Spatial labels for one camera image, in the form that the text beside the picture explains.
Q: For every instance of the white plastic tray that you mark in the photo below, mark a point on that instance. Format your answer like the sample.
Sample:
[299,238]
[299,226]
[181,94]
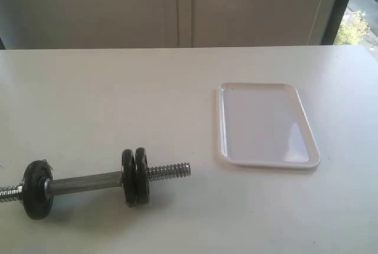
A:
[264,125]

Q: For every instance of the chrome dumbbell bar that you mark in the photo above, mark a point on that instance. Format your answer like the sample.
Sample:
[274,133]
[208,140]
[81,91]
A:
[111,180]

